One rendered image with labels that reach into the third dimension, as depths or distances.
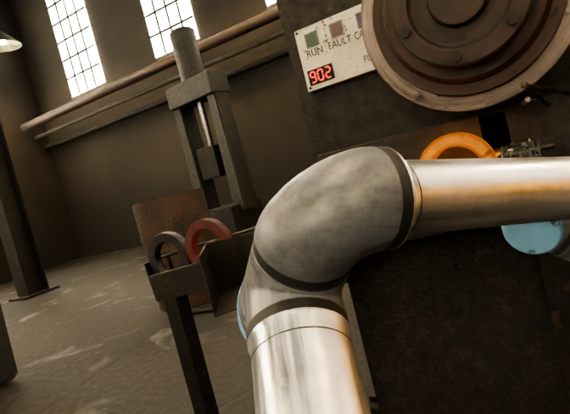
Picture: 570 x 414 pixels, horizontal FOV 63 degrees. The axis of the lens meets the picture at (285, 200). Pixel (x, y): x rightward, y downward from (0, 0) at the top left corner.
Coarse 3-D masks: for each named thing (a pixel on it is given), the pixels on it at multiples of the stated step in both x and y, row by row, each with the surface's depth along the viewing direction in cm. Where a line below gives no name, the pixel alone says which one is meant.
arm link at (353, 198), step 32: (352, 160) 47; (384, 160) 47; (416, 160) 52; (448, 160) 53; (480, 160) 55; (512, 160) 57; (544, 160) 58; (288, 192) 48; (320, 192) 46; (352, 192) 45; (384, 192) 45; (416, 192) 47; (448, 192) 50; (480, 192) 52; (512, 192) 54; (544, 192) 55; (256, 224) 51; (288, 224) 46; (320, 224) 45; (352, 224) 45; (384, 224) 46; (416, 224) 50; (448, 224) 52; (480, 224) 54; (512, 224) 58; (288, 256) 47; (320, 256) 46; (352, 256) 47
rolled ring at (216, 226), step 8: (192, 224) 154; (200, 224) 152; (208, 224) 150; (216, 224) 149; (192, 232) 154; (216, 232) 149; (224, 232) 148; (192, 240) 155; (192, 248) 156; (192, 256) 156
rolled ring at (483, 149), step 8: (448, 136) 111; (456, 136) 110; (464, 136) 110; (472, 136) 109; (432, 144) 113; (440, 144) 112; (448, 144) 112; (456, 144) 111; (464, 144) 110; (472, 144) 109; (480, 144) 108; (488, 144) 109; (424, 152) 114; (432, 152) 114; (440, 152) 113; (480, 152) 109; (488, 152) 108
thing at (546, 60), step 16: (368, 0) 112; (368, 16) 113; (368, 32) 114; (560, 32) 95; (368, 48) 114; (560, 48) 96; (384, 64) 113; (544, 64) 98; (384, 80) 114; (400, 80) 112; (512, 80) 101; (528, 80) 99; (416, 96) 111; (432, 96) 109; (448, 96) 108; (464, 96) 106; (480, 96) 104; (496, 96) 103; (512, 96) 101
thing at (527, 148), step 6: (510, 144) 98; (516, 144) 97; (522, 144) 96; (528, 144) 95; (504, 150) 98; (510, 150) 96; (516, 150) 94; (522, 150) 94; (528, 150) 93; (534, 150) 92; (504, 156) 95; (510, 156) 93; (516, 156) 95; (522, 156) 93; (528, 156) 90; (534, 156) 93; (540, 156) 93
